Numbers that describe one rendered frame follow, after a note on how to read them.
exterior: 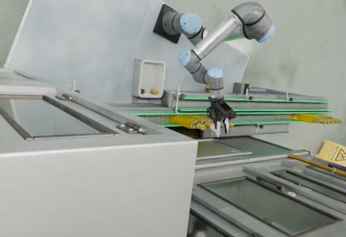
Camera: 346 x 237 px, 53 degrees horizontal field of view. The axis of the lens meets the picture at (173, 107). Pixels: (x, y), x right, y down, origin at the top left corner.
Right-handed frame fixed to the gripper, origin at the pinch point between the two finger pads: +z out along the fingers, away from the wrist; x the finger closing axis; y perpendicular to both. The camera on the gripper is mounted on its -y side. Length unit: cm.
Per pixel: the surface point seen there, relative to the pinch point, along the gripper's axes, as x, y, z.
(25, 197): 110, -82, -45
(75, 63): 51, 56, -44
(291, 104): -118, 45, 22
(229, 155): -3.8, 0.5, 13.8
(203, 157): 14.0, 0.6, 8.7
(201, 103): -22.7, 44.2, -3.6
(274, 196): 10.4, -40.7, 15.7
